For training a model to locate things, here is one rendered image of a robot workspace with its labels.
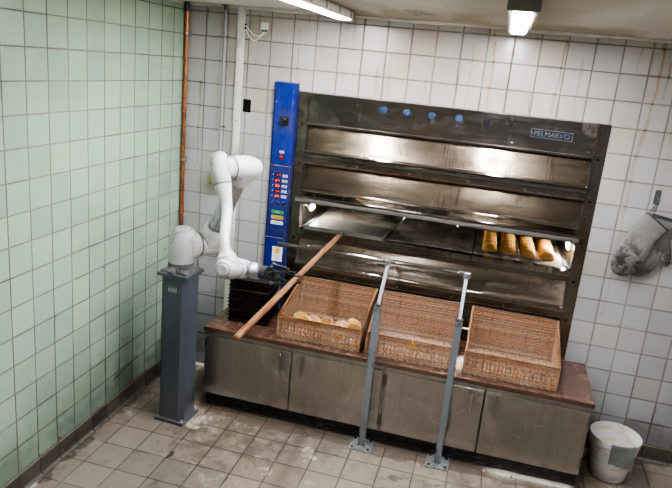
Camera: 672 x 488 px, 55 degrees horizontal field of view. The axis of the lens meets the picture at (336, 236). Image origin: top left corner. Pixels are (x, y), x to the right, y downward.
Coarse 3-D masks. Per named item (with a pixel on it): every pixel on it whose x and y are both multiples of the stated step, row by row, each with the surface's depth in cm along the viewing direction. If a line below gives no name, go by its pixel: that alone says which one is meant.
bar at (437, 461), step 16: (352, 256) 397; (368, 256) 395; (384, 272) 390; (448, 272) 384; (464, 272) 382; (464, 288) 378; (368, 368) 387; (448, 368) 374; (368, 384) 390; (448, 384) 377; (368, 400) 393; (448, 400) 379; (352, 448) 398; (368, 448) 399; (432, 464) 389; (448, 464) 391
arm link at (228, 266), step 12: (216, 192) 350; (228, 192) 349; (228, 204) 348; (228, 216) 344; (228, 228) 340; (228, 240) 336; (228, 252) 332; (216, 264) 328; (228, 264) 326; (240, 264) 338; (228, 276) 328
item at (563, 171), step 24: (312, 144) 425; (336, 144) 421; (360, 144) 418; (384, 144) 415; (408, 144) 412; (432, 144) 408; (456, 144) 405; (432, 168) 405; (456, 168) 404; (480, 168) 400; (504, 168) 397; (528, 168) 394; (552, 168) 392; (576, 168) 389
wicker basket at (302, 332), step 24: (312, 288) 444; (336, 288) 441; (360, 288) 437; (288, 312) 427; (312, 312) 444; (336, 312) 440; (360, 312) 436; (288, 336) 408; (312, 336) 404; (360, 336) 395
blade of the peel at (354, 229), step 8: (312, 224) 453; (320, 224) 455; (328, 224) 457; (336, 224) 459; (344, 224) 461; (352, 224) 463; (360, 224) 465; (368, 224) 466; (328, 232) 438; (336, 232) 436; (352, 232) 433; (360, 232) 444; (368, 232) 446; (376, 232) 448; (384, 232) 450
